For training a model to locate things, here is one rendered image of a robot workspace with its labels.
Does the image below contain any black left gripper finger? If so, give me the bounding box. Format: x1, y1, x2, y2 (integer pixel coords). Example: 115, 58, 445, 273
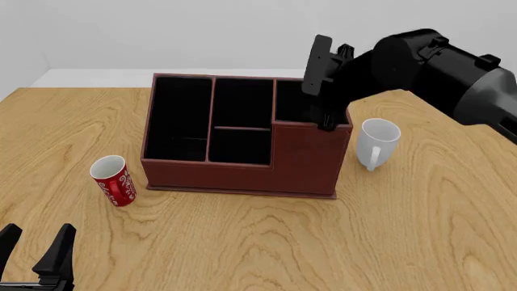
0, 223, 23, 274
32, 223, 78, 277

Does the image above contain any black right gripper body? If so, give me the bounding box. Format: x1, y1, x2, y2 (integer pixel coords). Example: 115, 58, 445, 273
309, 103, 341, 133

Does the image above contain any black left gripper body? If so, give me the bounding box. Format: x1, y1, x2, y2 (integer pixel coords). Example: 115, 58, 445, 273
0, 272, 77, 291

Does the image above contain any red-brown desk caddy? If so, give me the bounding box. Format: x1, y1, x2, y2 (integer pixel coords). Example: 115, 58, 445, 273
140, 72, 355, 200

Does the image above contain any red mug with white print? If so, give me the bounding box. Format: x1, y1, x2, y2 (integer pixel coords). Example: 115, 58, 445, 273
89, 154, 138, 208

